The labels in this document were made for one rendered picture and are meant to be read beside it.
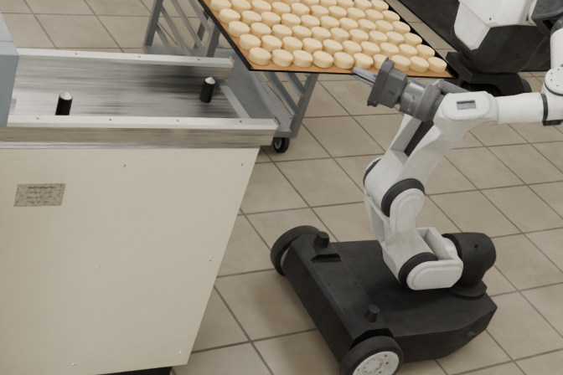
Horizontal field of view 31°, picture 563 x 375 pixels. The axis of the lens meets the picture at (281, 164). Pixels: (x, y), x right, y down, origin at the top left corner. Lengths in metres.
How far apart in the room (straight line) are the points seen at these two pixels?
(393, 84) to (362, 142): 2.05
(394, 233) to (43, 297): 1.08
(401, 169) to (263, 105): 1.29
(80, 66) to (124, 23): 2.27
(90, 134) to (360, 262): 1.38
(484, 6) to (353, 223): 1.38
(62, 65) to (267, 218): 1.43
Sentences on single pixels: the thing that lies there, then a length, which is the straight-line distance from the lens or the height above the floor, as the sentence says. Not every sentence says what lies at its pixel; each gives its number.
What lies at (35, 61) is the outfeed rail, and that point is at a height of 0.88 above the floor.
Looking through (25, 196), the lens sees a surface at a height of 0.71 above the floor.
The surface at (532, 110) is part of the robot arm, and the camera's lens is 2.43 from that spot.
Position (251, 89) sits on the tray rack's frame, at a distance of 4.22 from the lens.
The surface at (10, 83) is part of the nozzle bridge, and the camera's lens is 1.92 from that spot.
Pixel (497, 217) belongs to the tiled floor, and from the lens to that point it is 4.33.
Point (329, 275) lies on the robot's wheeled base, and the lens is 3.25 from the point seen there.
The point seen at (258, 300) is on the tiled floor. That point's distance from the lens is 3.36.
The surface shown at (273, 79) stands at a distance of 4.18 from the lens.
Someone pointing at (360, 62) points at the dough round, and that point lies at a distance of 2.46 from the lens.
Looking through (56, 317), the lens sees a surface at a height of 0.32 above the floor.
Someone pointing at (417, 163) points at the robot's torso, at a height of 0.70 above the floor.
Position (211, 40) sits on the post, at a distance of 3.65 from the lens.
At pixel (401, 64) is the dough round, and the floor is 1.10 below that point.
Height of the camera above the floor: 2.09
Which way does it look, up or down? 31 degrees down
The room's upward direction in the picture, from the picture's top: 20 degrees clockwise
